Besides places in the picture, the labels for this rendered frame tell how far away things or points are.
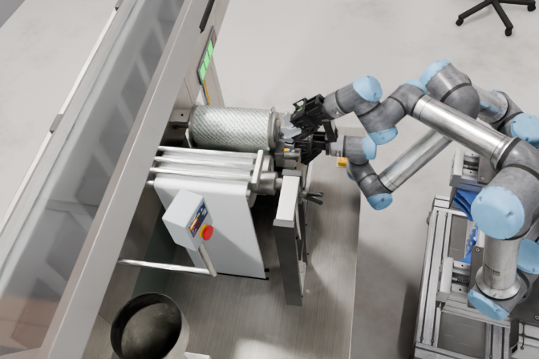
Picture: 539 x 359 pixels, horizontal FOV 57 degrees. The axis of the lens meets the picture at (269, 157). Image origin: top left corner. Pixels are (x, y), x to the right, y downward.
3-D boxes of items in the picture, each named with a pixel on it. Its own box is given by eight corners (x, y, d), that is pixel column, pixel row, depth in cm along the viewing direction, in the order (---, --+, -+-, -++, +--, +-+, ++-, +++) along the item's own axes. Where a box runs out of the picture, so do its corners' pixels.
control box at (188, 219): (204, 255, 93) (192, 231, 85) (174, 243, 95) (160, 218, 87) (220, 224, 97) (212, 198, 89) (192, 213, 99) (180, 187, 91)
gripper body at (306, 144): (295, 124, 168) (331, 127, 166) (296, 139, 175) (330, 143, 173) (292, 142, 163) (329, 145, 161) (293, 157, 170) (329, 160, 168)
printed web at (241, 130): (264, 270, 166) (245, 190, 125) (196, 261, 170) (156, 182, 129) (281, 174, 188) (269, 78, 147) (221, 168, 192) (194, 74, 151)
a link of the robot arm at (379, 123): (412, 123, 139) (393, 90, 137) (387, 147, 135) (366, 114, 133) (395, 126, 146) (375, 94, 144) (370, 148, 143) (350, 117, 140)
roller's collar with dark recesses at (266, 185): (274, 199, 135) (272, 187, 130) (253, 197, 136) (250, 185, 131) (277, 179, 139) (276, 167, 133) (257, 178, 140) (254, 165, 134)
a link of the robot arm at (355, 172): (356, 193, 174) (358, 175, 165) (342, 169, 180) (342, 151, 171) (376, 184, 175) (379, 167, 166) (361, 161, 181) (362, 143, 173)
